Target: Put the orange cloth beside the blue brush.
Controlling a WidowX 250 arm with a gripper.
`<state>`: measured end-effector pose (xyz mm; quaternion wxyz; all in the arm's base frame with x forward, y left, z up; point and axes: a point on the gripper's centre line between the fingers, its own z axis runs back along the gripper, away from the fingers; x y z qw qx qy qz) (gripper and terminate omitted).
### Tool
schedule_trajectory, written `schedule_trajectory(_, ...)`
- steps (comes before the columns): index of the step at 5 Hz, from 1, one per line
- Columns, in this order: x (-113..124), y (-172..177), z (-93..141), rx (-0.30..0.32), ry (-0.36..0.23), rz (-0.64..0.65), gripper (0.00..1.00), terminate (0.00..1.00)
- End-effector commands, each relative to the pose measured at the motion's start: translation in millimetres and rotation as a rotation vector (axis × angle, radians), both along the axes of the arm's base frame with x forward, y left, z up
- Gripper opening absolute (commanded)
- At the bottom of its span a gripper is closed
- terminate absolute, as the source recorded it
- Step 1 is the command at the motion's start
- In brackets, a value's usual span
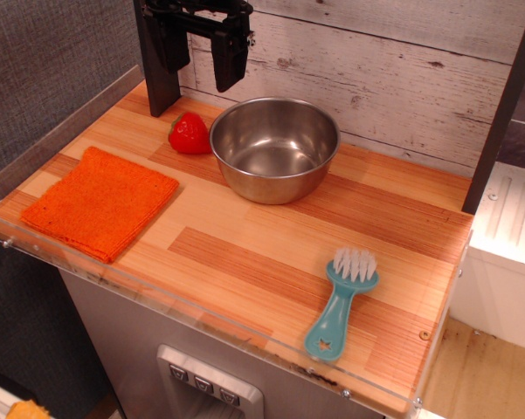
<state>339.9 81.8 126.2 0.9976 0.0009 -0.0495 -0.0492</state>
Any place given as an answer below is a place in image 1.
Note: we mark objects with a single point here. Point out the orange towel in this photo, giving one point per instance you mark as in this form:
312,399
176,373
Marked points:
102,205

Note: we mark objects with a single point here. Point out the silver dispenser button panel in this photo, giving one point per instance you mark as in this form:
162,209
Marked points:
196,389

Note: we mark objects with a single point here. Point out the dark grey post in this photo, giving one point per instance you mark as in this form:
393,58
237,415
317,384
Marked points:
162,87
497,131

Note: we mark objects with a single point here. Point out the blue brush white bristles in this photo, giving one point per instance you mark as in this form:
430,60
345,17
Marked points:
351,272

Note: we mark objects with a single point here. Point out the dark grey left post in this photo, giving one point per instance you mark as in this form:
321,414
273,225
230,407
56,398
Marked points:
162,87

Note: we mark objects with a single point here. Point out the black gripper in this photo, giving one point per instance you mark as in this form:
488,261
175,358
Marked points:
227,23

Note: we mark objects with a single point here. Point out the dark grey right post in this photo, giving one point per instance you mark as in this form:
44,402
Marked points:
497,131

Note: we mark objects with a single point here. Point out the red toy strawberry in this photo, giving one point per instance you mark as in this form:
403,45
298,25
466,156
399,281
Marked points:
189,135

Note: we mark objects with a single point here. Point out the clear acrylic edge guard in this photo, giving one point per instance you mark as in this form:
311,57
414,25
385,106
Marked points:
255,278

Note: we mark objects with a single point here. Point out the stainless steel bowl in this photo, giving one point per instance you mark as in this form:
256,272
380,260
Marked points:
274,150

